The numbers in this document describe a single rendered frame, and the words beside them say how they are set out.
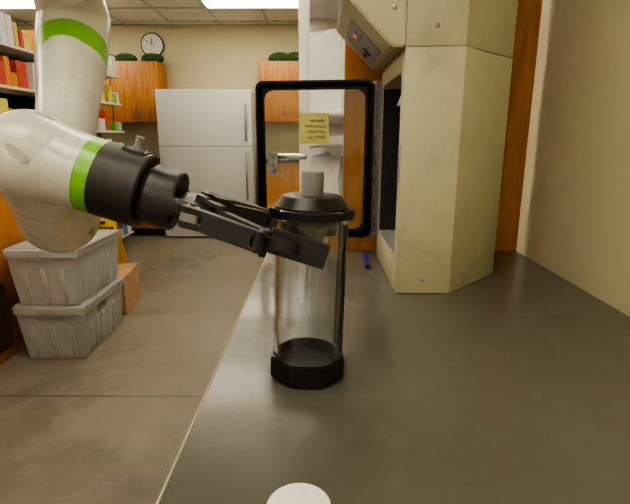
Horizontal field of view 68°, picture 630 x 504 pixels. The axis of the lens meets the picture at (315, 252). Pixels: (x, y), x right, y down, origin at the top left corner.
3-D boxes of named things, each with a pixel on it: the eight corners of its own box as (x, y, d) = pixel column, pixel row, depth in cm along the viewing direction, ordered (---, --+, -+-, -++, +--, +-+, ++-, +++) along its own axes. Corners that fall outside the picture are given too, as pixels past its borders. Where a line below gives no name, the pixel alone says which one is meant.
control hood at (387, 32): (382, 70, 115) (383, 27, 113) (405, 46, 84) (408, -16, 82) (335, 70, 115) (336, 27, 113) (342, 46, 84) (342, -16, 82)
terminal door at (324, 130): (370, 237, 124) (375, 78, 115) (259, 234, 128) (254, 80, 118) (371, 237, 125) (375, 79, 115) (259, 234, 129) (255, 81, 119)
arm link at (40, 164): (-64, 143, 48) (-4, 76, 54) (-18, 210, 59) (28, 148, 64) (71, 185, 49) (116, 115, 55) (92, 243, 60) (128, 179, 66)
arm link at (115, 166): (109, 214, 63) (76, 227, 54) (128, 128, 60) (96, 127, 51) (153, 227, 63) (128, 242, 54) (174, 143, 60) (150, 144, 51)
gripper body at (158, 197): (144, 165, 52) (224, 190, 53) (166, 161, 61) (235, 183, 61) (130, 228, 54) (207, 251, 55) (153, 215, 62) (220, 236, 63)
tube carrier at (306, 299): (344, 346, 68) (352, 201, 63) (349, 384, 58) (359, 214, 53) (271, 344, 68) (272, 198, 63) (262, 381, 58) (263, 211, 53)
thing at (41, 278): (126, 276, 317) (121, 228, 309) (83, 307, 258) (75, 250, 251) (65, 276, 317) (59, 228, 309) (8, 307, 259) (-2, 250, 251)
